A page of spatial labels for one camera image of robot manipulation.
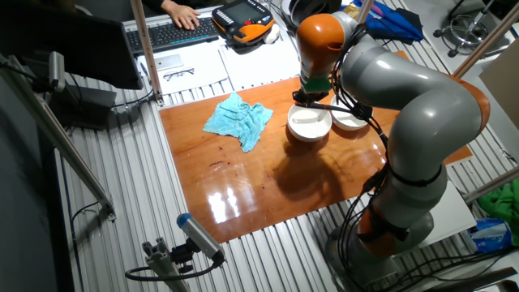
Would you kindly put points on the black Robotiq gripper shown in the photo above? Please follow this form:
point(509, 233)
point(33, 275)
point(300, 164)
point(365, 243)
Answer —
point(310, 96)

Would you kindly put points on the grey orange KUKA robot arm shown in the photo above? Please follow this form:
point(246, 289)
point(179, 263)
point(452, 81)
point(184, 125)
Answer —
point(421, 105)

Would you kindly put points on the white ceramic bowl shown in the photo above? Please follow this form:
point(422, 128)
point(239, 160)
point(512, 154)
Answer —
point(308, 123)
point(346, 121)

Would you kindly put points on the bare bystander hand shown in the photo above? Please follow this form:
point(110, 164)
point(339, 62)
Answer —
point(182, 14)

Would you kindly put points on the blank white paper sheet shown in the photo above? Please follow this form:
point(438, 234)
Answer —
point(263, 65)

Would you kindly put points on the turquoise terry towel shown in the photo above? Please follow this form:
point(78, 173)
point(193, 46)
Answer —
point(239, 121)

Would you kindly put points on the white rounded plastic object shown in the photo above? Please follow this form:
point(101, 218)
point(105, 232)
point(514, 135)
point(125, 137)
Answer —
point(272, 34)

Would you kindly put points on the black filament spool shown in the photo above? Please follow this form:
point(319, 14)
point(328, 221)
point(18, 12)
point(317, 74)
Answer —
point(308, 6)

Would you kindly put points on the glossy wooden board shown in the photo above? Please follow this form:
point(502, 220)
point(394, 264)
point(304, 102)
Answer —
point(243, 182)

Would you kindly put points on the golden foil packet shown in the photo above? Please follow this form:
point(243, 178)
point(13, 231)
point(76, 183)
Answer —
point(353, 10)

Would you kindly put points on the orange black teach pendant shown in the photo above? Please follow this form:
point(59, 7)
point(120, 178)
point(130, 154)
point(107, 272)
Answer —
point(243, 20)

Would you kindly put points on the printed white paper sheet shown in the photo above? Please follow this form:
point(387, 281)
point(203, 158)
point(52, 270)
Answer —
point(202, 83)

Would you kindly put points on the blue fabric bag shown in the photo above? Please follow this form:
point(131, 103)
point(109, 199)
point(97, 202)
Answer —
point(389, 20)

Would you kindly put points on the thin framed eyeglasses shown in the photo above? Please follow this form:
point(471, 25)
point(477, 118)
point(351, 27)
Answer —
point(178, 74)

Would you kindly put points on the silver smartphone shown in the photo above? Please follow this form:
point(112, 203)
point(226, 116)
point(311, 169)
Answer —
point(168, 62)

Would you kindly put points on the black computer keyboard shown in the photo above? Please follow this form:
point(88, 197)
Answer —
point(174, 36)

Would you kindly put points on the person in dark clothing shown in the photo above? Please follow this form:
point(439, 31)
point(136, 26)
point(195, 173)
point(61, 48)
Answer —
point(170, 3)

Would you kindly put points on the chrome stool base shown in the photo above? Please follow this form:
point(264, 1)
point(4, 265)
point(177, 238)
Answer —
point(466, 30)

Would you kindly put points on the brown cardboard panel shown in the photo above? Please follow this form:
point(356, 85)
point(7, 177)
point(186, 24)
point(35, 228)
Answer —
point(503, 89)

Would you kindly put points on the short aluminium profile stub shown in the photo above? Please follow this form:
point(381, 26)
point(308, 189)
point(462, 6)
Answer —
point(162, 263)

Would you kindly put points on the green cloth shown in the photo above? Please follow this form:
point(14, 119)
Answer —
point(503, 207)

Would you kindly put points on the black computer box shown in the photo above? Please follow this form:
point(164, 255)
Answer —
point(85, 107)

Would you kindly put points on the blue plastic packet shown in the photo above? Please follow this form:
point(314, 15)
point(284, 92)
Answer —
point(488, 235)

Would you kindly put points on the black computer monitor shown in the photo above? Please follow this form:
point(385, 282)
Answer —
point(81, 48)

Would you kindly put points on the green gripper flange mount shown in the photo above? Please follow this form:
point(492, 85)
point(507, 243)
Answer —
point(316, 84)

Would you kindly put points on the aluminium frame post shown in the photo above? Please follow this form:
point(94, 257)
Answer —
point(365, 10)
point(486, 40)
point(147, 52)

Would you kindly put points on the silver camera with blue end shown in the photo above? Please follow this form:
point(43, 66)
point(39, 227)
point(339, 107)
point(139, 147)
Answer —
point(200, 237)

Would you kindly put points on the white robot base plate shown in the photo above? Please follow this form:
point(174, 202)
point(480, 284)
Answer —
point(454, 215)

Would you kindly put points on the black camera clamp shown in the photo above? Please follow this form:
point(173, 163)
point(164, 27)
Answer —
point(183, 255)

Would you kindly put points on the long aluminium frame strut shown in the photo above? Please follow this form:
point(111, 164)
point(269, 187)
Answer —
point(61, 142)

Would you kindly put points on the silver depth camera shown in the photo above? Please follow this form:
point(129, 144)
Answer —
point(57, 71)

